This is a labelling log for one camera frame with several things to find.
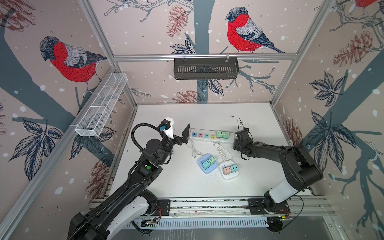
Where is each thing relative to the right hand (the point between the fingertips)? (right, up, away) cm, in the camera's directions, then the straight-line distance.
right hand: (237, 145), depth 97 cm
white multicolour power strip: (-18, +7, +1) cm, 20 cm away
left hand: (-35, +17, -30) cm, 49 cm away
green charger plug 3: (-18, -6, -14) cm, 23 cm away
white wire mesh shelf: (-79, +26, -18) cm, 85 cm away
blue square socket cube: (-23, -6, -7) cm, 24 cm away
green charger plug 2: (-8, +7, -2) cm, 11 cm away
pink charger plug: (-10, -10, -17) cm, 23 cm away
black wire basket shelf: (-20, +53, +9) cm, 58 cm away
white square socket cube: (-10, -9, -11) cm, 17 cm away
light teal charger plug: (-22, -8, -15) cm, 28 cm away
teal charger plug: (-6, -9, -17) cm, 20 cm away
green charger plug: (-12, +8, -2) cm, 14 cm away
